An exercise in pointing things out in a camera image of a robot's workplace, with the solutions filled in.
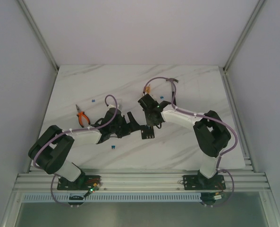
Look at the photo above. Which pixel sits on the white slotted cable duct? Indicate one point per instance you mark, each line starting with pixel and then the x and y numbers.
pixel 113 197

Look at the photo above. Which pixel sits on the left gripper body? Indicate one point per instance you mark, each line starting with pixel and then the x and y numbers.
pixel 126 126

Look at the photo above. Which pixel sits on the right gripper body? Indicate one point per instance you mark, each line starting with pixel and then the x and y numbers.
pixel 148 117

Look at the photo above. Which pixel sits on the claw hammer black handle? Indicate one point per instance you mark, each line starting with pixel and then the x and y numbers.
pixel 173 82

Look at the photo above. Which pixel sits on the black fuse box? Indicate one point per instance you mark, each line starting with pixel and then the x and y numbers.
pixel 147 132

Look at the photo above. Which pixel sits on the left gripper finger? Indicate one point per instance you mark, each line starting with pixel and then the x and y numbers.
pixel 133 125
pixel 125 130

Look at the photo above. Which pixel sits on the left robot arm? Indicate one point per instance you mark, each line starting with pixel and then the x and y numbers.
pixel 51 150

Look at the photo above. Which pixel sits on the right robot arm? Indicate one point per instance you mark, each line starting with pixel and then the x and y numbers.
pixel 211 134

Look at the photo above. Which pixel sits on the clear plastic fuse box cover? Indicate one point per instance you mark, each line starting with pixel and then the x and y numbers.
pixel 119 102

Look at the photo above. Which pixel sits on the orange fuse holder block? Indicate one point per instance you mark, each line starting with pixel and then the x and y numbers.
pixel 147 89

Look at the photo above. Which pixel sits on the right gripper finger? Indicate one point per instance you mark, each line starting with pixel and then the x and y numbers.
pixel 157 124
pixel 149 124

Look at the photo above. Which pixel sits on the orange handled pliers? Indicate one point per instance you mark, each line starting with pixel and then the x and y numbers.
pixel 81 117

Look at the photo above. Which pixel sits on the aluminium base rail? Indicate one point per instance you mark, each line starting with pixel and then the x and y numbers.
pixel 141 180

